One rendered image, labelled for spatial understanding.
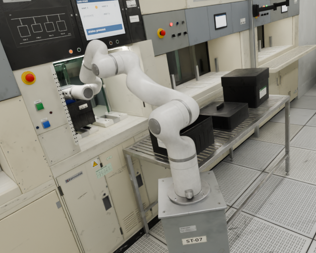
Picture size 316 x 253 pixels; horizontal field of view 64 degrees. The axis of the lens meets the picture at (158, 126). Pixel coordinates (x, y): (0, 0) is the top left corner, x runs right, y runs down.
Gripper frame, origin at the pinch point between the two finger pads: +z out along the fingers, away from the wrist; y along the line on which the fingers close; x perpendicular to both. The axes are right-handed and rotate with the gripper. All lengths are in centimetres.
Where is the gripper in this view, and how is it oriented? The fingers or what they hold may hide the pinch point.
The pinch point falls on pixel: (64, 91)
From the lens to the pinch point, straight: 181.6
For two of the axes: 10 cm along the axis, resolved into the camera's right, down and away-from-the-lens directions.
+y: 6.9, -3.7, 6.2
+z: -7.0, -1.3, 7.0
